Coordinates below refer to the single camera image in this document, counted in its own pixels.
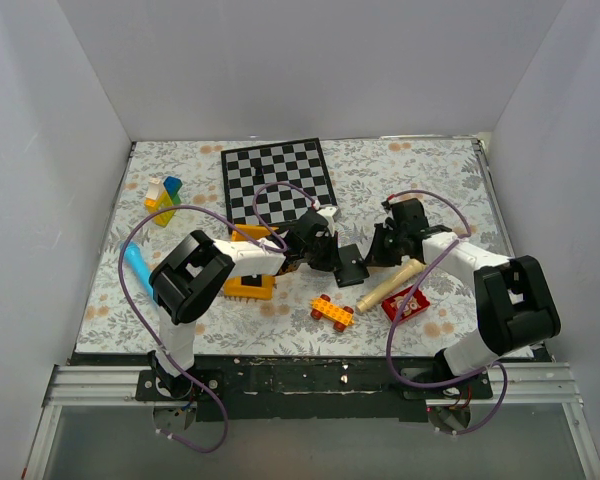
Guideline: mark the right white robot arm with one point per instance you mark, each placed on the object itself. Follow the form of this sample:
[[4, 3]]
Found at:
[[514, 305]]

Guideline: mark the cream toy microphone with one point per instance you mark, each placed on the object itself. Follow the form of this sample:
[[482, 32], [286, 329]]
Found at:
[[410, 269]]

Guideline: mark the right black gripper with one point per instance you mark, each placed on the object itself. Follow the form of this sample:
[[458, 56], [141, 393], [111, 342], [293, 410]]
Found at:
[[375, 255]]

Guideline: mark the aluminium frame rail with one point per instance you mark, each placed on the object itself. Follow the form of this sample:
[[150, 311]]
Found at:
[[78, 405]]

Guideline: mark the floral table mat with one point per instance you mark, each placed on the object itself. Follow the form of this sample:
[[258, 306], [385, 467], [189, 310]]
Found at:
[[449, 177]]

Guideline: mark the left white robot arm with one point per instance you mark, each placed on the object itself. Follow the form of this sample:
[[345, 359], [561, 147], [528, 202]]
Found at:
[[187, 282]]

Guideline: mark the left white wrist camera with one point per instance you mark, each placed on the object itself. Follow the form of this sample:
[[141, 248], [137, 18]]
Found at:
[[331, 213]]

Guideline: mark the orange toy car block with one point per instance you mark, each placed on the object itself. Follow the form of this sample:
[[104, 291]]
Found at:
[[323, 308]]

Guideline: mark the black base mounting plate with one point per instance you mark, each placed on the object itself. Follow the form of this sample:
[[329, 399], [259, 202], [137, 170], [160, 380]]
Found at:
[[260, 387]]

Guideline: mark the blue toy microphone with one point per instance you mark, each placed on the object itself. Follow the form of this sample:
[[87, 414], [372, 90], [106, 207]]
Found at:
[[133, 258]]

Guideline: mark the colourful stacked toy blocks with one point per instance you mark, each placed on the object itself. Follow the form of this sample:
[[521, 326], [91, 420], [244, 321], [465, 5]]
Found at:
[[162, 193]]

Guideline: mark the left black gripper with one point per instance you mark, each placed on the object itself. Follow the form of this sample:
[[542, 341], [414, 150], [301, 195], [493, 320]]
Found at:
[[331, 262]]

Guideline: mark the black leather card holder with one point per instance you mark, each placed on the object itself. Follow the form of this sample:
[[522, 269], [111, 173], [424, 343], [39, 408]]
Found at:
[[350, 269]]

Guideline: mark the yellow plastic bin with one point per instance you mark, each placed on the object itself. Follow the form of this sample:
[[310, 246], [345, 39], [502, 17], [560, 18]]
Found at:
[[258, 287]]

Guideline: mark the black white chessboard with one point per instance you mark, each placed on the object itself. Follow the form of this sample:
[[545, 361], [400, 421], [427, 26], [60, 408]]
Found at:
[[271, 180]]

